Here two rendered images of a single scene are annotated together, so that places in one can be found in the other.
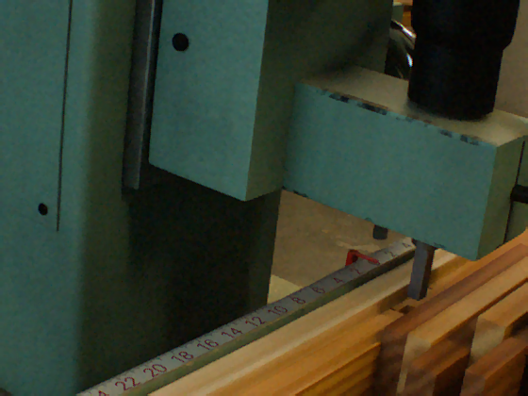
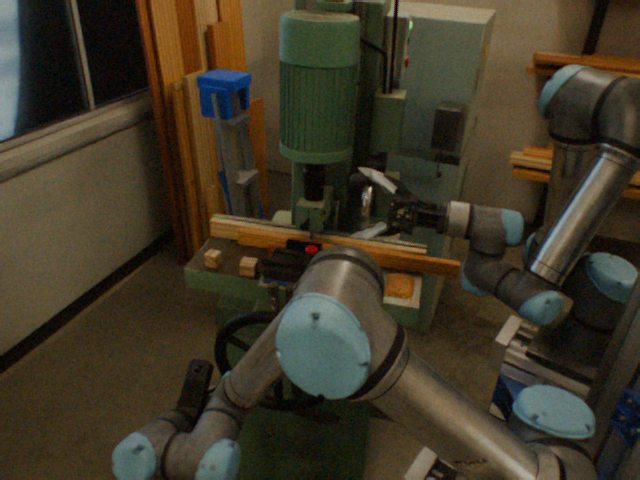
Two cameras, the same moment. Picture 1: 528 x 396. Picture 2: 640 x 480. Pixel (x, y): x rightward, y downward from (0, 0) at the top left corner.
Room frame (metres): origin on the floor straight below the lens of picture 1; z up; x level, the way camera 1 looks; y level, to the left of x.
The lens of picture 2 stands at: (0.15, -1.22, 1.66)
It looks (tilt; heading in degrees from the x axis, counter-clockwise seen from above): 31 degrees down; 65
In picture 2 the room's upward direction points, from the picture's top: 3 degrees clockwise
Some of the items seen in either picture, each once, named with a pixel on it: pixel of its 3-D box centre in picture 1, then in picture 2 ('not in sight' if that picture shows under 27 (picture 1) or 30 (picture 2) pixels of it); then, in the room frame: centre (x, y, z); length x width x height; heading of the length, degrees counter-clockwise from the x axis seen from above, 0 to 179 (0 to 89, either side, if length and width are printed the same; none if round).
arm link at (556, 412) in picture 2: not in sight; (547, 434); (0.72, -0.85, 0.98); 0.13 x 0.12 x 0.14; 54
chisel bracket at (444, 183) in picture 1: (411, 167); (315, 210); (0.63, -0.08, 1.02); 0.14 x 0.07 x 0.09; 55
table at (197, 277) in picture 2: not in sight; (302, 284); (0.55, -0.19, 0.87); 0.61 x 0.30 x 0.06; 145
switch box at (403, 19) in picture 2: not in sight; (395, 45); (0.91, 0.08, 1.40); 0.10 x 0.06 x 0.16; 55
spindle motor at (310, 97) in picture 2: not in sight; (317, 88); (0.61, -0.10, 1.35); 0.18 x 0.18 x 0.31
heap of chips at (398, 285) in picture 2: not in sight; (400, 283); (0.77, -0.31, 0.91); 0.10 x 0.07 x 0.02; 55
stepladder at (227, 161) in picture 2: not in sight; (242, 209); (0.65, 0.81, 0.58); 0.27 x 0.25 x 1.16; 137
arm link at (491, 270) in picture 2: not in sight; (487, 270); (0.85, -0.51, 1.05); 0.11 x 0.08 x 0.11; 97
